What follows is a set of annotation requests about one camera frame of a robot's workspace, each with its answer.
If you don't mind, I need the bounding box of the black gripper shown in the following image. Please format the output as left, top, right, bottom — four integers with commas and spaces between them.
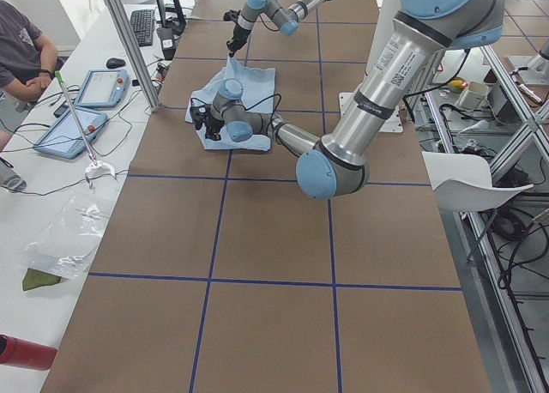
226, 26, 250, 57
205, 114, 223, 139

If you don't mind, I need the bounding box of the light blue button shirt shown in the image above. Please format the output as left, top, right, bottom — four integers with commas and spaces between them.
189, 57, 275, 151

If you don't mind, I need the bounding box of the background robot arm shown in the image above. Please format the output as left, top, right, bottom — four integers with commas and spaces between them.
528, 40, 549, 76

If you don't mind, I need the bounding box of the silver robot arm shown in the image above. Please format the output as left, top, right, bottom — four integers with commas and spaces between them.
223, 0, 332, 57
190, 0, 505, 200

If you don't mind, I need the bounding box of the black keyboard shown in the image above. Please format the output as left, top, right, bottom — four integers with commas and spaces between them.
130, 9, 155, 47

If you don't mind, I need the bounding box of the far blue teach pendant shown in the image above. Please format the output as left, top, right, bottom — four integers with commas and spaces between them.
75, 69, 129, 109

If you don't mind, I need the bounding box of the blue teach pendant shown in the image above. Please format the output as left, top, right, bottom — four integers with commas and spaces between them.
75, 69, 129, 109
33, 107, 107, 159

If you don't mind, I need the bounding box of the black computer mouse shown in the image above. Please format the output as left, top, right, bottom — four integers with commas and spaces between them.
106, 57, 126, 70

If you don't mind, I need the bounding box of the reacher grabber stick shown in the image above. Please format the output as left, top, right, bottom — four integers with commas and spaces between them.
54, 70, 117, 189

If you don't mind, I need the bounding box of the near blue teach pendant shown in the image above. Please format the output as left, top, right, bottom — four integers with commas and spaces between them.
33, 107, 107, 159

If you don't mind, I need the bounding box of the clear plastic bag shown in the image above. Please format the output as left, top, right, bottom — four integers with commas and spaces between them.
20, 195, 115, 279

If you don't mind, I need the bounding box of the seated person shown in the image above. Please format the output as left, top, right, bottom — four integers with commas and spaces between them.
0, 0, 59, 192

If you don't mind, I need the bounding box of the green cloth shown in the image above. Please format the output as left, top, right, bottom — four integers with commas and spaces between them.
21, 268, 62, 292

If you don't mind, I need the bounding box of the white mug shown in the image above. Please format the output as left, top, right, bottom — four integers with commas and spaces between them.
457, 82, 490, 110

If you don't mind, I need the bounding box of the white plastic chair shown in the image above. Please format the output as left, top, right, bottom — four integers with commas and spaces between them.
422, 151, 534, 212

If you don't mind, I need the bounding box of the red bottle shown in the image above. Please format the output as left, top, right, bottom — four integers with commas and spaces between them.
1, 335, 57, 371

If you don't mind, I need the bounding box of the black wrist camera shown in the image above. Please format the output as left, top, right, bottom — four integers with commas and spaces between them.
223, 9, 240, 23
190, 106, 209, 130

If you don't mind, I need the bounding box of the aluminium frame post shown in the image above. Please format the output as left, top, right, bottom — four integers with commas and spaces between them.
103, 0, 160, 112

